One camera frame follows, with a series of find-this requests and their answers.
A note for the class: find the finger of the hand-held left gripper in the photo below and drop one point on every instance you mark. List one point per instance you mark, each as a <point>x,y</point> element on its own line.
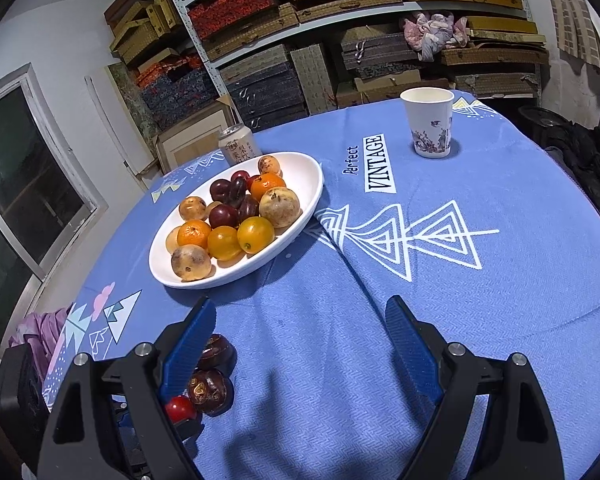
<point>189,429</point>

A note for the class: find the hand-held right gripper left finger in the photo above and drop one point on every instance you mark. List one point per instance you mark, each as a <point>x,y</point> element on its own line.
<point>187,355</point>

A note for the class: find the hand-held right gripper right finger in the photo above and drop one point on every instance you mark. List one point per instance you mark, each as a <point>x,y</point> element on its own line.
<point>412,355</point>

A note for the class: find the red cherry tomato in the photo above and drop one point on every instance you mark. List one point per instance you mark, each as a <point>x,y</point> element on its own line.
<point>239,176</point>
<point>253,180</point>
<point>180,408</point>

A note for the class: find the pale yellow passion fruit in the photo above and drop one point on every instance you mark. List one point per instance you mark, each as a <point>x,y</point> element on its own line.
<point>190,262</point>

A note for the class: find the yellow orange plum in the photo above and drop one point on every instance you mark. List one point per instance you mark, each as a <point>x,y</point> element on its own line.
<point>224,243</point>
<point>255,235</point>

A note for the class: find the orange mandarin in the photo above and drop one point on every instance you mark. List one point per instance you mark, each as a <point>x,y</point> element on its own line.
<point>194,234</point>
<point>267,186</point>

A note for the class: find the dark red plum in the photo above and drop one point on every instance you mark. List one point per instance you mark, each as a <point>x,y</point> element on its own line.
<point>223,215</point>
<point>219,189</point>

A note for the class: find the white plate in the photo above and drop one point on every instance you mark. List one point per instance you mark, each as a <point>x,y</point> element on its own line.
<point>302,177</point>

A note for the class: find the purple pink cloth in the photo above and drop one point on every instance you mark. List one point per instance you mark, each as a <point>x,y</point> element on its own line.
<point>40,335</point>

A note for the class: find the blue printed tablecloth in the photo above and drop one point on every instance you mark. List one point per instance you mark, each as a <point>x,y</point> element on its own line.
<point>380,310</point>

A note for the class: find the white framed window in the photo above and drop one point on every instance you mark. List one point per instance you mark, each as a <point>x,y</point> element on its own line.
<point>30,195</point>

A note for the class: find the pale drink can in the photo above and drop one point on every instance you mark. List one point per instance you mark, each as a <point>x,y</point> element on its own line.
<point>235,147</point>

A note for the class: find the white printed paper cup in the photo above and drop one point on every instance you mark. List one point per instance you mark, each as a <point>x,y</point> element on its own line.
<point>430,130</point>

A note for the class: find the white board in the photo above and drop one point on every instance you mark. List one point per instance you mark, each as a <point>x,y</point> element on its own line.
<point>107,130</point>

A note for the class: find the black cloth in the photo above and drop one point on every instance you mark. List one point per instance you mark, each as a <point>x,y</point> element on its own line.
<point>590,175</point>

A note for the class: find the stack of blue patterned boxes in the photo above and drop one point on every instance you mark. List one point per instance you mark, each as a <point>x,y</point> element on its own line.
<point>180,95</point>

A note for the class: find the green patterned board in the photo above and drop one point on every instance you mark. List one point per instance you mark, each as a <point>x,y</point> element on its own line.
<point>130,95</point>

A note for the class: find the stack of dark grey boxes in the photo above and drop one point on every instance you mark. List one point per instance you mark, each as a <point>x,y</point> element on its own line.
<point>265,87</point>

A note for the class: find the upright grey patterned box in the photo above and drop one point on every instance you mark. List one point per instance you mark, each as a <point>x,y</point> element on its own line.
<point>312,77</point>

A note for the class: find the white metal shelf rack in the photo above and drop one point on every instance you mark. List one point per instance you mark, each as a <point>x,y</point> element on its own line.
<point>206,57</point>

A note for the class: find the pink cloth bundle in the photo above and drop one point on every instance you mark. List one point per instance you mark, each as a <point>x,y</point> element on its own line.
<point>432,35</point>

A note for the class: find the red patterned gift box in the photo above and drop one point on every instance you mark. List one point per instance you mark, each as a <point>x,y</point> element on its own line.
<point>230,7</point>

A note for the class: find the cardboard picture frame box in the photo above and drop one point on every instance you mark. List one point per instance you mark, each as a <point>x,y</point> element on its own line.
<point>190,140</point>

